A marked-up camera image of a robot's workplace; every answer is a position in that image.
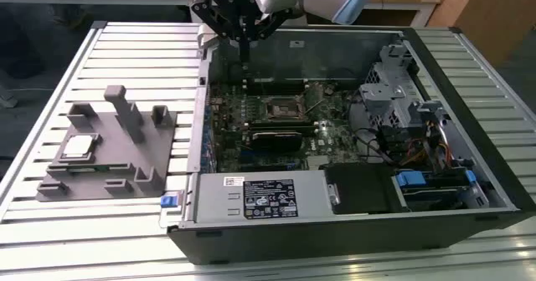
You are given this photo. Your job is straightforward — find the blue disk carrier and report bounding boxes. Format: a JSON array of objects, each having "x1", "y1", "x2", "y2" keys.
[{"x1": 395, "y1": 171, "x2": 427, "y2": 189}]

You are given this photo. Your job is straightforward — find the thin metal locking lever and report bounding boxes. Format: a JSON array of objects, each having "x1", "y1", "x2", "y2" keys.
[{"x1": 305, "y1": 88, "x2": 324, "y2": 111}]

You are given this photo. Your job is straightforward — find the coloured wire bundle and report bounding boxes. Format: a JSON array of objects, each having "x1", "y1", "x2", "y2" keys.
[{"x1": 400, "y1": 120, "x2": 457, "y2": 169}]

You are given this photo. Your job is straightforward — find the grey parts rack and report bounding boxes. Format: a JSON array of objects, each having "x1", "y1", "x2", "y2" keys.
[{"x1": 35, "y1": 85, "x2": 179, "y2": 203}]

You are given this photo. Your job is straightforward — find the black plastic drive cover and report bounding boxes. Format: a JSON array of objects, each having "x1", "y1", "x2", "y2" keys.
[{"x1": 320, "y1": 163, "x2": 411, "y2": 215}]

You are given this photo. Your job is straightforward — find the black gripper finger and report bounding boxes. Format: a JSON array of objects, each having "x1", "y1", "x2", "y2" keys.
[
  {"x1": 190, "y1": 0, "x2": 248, "y2": 64},
  {"x1": 246, "y1": 8, "x2": 290, "y2": 64}
]

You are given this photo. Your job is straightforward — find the green RAM stick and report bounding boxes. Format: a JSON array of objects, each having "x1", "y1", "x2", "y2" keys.
[{"x1": 66, "y1": 166, "x2": 127, "y2": 172}]

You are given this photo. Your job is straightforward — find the silver metal drive cage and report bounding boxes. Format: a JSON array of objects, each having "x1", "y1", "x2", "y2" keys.
[{"x1": 359, "y1": 42, "x2": 432, "y2": 131}]

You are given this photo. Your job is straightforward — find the pale grey case latch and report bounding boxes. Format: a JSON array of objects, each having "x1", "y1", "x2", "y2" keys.
[{"x1": 197, "y1": 23, "x2": 220, "y2": 48}]

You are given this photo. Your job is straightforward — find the green motherboard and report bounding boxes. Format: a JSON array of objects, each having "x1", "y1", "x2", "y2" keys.
[{"x1": 208, "y1": 80, "x2": 365, "y2": 172}]

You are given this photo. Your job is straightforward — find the black PC case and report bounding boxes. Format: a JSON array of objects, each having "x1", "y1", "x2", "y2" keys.
[{"x1": 166, "y1": 23, "x2": 536, "y2": 266}]

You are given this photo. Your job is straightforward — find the wooden cabinet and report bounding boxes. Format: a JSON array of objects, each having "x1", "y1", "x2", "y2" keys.
[{"x1": 427, "y1": 0, "x2": 536, "y2": 68}]

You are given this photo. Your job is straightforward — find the grey plastic bracket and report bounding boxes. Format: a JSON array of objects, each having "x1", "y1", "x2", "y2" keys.
[{"x1": 408, "y1": 100, "x2": 452, "y2": 128}]

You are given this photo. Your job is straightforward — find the silver power supply unit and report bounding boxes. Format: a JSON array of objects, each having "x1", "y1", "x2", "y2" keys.
[{"x1": 179, "y1": 170, "x2": 336, "y2": 229}]

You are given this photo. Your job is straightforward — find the black cable bundle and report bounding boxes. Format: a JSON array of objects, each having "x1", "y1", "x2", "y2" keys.
[{"x1": 353, "y1": 125, "x2": 415, "y2": 166}]

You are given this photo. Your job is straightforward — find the black graphics card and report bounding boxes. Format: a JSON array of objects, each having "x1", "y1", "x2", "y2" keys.
[{"x1": 248, "y1": 130, "x2": 304, "y2": 153}]

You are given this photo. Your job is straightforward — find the black expansion slot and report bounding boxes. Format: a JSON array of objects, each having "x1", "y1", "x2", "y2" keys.
[{"x1": 241, "y1": 162, "x2": 306, "y2": 172}]

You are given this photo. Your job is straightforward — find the silver CPU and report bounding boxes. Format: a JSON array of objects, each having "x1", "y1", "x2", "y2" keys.
[{"x1": 59, "y1": 134, "x2": 95, "y2": 156}]

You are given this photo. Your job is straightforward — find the CPU socket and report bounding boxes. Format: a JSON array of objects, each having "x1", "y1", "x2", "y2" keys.
[{"x1": 261, "y1": 95, "x2": 306, "y2": 122}]

